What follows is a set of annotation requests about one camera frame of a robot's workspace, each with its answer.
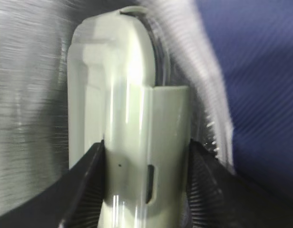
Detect navy blue lunch bag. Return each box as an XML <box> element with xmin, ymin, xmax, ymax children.
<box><xmin>0</xmin><ymin>0</ymin><xmax>293</xmax><ymax>214</ymax></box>

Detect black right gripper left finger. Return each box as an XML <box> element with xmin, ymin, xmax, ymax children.
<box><xmin>0</xmin><ymin>142</ymin><xmax>105</xmax><ymax>228</ymax></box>

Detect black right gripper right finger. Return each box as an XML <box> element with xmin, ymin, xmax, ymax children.
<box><xmin>186</xmin><ymin>140</ymin><xmax>293</xmax><ymax>228</ymax></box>

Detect green lid glass container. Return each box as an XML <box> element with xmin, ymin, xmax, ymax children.
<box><xmin>67</xmin><ymin>6</ymin><xmax>190</xmax><ymax>228</ymax></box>

